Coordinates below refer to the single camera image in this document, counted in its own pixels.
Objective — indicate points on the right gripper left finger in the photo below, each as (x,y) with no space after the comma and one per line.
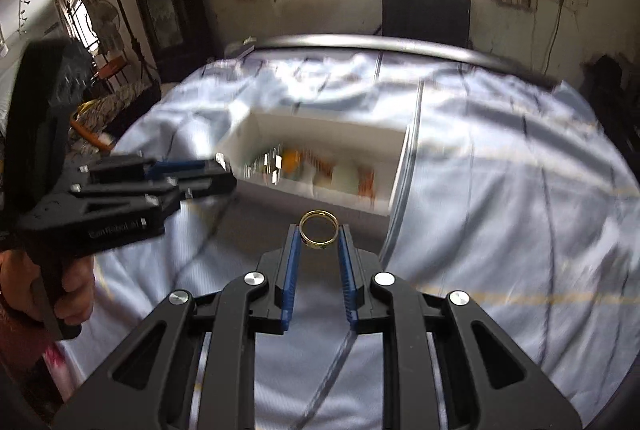
(280,268)

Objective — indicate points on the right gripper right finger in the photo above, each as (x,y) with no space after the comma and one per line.
(358,266)

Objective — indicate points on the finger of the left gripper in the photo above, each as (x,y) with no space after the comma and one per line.
(166,192)
(135,168)

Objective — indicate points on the person's left hand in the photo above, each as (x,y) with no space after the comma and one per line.
(74,307)

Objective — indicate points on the black coat stand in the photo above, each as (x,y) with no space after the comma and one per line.
(145,67)

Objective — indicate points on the white cardboard box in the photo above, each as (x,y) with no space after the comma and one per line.
(350,167)

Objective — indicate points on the amber oval pendant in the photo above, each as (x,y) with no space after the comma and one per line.
(292,162)

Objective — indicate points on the standing fan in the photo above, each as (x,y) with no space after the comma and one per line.
(105,24)

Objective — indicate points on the light blue bed sheet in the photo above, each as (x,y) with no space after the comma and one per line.
(509,192)

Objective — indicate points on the black office chair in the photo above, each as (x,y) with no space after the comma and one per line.
(445,22)

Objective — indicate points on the dark bed frame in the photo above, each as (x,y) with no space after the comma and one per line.
(407,47)

